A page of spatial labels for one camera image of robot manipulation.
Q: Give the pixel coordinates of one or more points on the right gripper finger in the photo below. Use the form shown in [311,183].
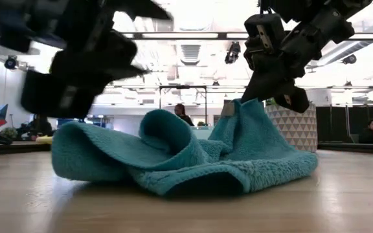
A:
[267,84]

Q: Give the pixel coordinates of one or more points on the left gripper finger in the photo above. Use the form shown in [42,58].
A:
[141,8]
[129,70]

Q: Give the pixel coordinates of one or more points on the translucent green plastic bin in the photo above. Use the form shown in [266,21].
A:
[202,132]

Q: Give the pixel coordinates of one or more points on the teal microfiber towel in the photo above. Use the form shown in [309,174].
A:
[173,161]

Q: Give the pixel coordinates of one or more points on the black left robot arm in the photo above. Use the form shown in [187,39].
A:
[28,19]

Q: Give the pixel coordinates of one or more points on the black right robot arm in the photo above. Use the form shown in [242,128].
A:
[303,8]

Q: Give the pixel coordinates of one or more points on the green succulent plant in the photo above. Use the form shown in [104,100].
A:
[270,102]

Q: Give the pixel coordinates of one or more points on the black ceiling spotlight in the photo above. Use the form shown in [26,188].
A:
[349,59]
[11,62]
[232,54]

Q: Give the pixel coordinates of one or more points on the white triangle-patterned plant pot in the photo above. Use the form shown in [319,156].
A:
[298,129]

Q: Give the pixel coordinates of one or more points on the person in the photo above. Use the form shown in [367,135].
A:
[42,127]
[372,131]
[183,115]

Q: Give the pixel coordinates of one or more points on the black overhead light bar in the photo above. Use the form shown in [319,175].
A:
[222,35]

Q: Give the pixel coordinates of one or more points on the black room divider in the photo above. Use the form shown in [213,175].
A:
[335,126]

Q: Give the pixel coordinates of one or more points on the blue angled monitor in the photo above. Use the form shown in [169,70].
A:
[0,111]

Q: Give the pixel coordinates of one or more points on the small green plant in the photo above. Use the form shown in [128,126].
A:
[9,132]

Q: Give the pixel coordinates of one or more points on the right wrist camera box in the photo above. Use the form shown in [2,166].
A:
[270,26]

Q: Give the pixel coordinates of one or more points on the black metal frame stand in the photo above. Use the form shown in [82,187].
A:
[183,87]

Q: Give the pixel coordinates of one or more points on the silver round ceiling duct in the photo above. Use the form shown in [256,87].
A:
[190,53]

